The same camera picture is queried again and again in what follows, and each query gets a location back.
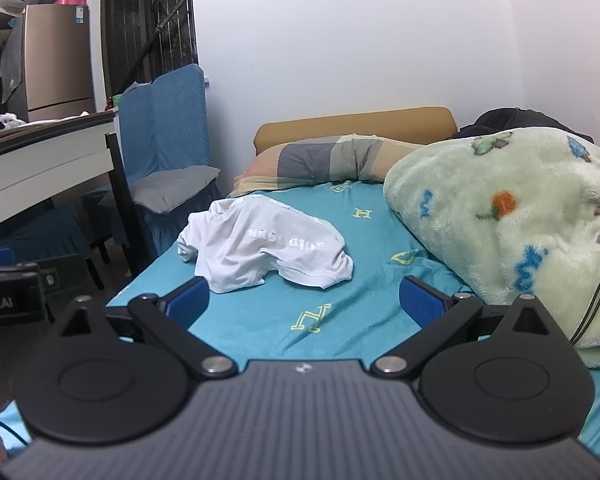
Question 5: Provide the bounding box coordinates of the grey and beige striped pillow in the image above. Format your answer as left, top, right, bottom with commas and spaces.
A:
230, 133, 431, 199

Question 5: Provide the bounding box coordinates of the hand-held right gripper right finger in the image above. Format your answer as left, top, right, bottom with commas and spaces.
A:
370, 275, 556, 381

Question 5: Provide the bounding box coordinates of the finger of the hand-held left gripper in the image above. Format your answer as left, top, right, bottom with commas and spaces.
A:
0, 246, 89, 292

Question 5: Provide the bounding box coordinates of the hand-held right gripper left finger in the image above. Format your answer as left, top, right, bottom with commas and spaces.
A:
55, 276, 239, 381

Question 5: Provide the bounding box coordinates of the gold refrigerator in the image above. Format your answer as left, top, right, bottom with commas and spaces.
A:
7, 4, 96, 124

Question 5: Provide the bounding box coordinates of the dark window grille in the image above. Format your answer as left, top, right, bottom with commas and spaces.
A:
100, 0, 201, 99

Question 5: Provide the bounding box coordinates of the chair with blue cover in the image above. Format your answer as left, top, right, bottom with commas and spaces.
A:
117, 63, 224, 262
0, 204, 107, 292

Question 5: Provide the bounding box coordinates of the white t-shirt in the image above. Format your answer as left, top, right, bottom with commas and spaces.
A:
176, 196, 355, 295

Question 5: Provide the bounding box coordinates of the black clothing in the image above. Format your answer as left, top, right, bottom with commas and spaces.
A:
452, 107, 596, 144

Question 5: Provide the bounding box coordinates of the teal printed bed sheet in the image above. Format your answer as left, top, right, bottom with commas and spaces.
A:
0, 179, 600, 472

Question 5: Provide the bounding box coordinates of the tan padded headboard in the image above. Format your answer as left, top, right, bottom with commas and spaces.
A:
253, 106, 459, 159

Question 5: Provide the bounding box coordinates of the white table with dark legs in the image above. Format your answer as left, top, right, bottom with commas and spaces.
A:
0, 110, 142, 277

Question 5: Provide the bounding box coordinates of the grey seat cushion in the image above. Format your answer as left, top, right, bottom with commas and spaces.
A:
130, 164, 221, 214

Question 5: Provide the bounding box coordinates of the pale green fleece blanket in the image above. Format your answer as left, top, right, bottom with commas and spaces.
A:
383, 127, 600, 372

